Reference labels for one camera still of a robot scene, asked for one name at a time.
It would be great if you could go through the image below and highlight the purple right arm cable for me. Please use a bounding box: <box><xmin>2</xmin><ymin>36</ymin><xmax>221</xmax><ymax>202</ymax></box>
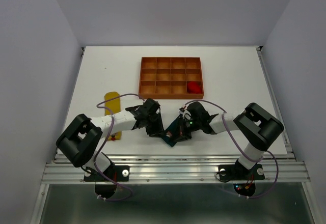
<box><xmin>182</xmin><ymin>100</ymin><xmax>279</xmax><ymax>200</ymax></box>

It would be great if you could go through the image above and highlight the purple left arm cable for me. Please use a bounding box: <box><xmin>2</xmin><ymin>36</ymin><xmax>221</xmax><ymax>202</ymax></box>
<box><xmin>96</xmin><ymin>93</ymin><xmax>146</xmax><ymax>202</ymax></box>

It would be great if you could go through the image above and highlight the red sock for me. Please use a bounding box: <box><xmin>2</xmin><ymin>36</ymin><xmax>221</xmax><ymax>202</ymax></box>
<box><xmin>187</xmin><ymin>81</ymin><xmax>202</xmax><ymax>94</ymax></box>

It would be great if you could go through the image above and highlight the yellow sock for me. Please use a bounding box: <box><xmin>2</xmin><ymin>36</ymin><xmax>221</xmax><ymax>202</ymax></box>
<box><xmin>104</xmin><ymin>92</ymin><xmax>122</xmax><ymax>141</ymax></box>

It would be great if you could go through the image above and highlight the aluminium mounting rail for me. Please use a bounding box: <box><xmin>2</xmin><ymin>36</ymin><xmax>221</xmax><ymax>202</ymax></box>
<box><xmin>41</xmin><ymin>153</ymin><xmax>311</xmax><ymax>184</ymax></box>

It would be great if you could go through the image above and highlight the orange compartment tray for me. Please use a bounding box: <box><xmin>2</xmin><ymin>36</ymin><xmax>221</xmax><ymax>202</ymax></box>
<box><xmin>139</xmin><ymin>57</ymin><xmax>204</xmax><ymax>99</ymax></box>

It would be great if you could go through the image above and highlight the dark green sock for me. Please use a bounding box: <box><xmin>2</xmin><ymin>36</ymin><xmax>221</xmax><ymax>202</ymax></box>
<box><xmin>161</xmin><ymin>118</ymin><xmax>182</xmax><ymax>147</ymax></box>

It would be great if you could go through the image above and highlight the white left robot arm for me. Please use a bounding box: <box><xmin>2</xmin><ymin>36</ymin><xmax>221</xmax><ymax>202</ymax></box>
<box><xmin>56</xmin><ymin>98</ymin><xmax>164</xmax><ymax>180</ymax></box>

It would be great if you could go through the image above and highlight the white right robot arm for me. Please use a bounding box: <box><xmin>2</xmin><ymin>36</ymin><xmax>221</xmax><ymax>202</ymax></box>
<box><xmin>166</xmin><ymin>100</ymin><xmax>284</xmax><ymax>178</ymax></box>

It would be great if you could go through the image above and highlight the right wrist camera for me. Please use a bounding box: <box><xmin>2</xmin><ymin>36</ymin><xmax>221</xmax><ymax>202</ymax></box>
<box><xmin>179</xmin><ymin>105</ymin><xmax>192</xmax><ymax>120</ymax></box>

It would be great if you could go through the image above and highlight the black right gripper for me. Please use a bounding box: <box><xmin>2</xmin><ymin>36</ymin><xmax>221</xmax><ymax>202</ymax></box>
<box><xmin>169</xmin><ymin>116</ymin><xmax>201</xmax><ymax>143</ymax></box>

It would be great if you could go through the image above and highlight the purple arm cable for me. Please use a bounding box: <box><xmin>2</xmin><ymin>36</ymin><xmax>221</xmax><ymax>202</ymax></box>
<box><xmin>96</xmin><ymin>93</ymin><xmax>146</xmax><ymax>202</ymax></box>
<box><xmin>182</xmin><ymin>100</ymin><xmax>279</xmax><ymax>200</ymax></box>

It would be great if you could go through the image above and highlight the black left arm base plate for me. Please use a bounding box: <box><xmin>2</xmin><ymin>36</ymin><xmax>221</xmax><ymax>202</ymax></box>
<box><xmin>83</xmin><ymin>165</ymin><xmax>130</xmax><ymax>182</ymax></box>

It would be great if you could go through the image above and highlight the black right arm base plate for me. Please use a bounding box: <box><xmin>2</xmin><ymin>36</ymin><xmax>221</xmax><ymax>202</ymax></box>
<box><xmin>215</xmin><ymin>164</ymin><xmax>265</xmax><ymax>183</ymax></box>

